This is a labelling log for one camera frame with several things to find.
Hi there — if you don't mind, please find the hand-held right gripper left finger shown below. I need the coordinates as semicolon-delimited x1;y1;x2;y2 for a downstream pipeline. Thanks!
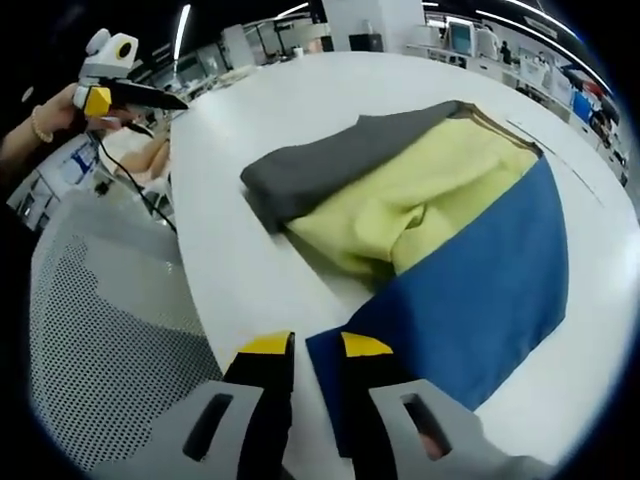
92;329;297;480

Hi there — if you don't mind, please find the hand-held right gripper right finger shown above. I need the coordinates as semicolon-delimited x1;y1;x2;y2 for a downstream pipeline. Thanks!
337;330;555;480

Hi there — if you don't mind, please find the yellow grey blue garment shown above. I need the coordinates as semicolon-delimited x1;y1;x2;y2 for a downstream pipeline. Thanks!
239;99;571;412

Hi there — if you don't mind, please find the person's left hand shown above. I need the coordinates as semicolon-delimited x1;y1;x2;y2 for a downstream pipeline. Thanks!
42;82;90;133

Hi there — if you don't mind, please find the ceiling light strip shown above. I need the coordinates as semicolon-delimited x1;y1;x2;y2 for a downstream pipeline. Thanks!
174;4;193;57

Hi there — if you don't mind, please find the black cabinet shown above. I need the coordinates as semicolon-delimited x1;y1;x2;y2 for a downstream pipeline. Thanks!
348;32;387;53

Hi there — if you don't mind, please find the blue container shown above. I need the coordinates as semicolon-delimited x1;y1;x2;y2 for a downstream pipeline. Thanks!
571;91;595;120

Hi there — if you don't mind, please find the beaded bracelet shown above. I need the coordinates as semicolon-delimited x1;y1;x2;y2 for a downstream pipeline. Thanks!
30;103;55;144

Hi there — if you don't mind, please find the black cable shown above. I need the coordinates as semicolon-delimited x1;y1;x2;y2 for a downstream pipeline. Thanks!
88;123;180;235

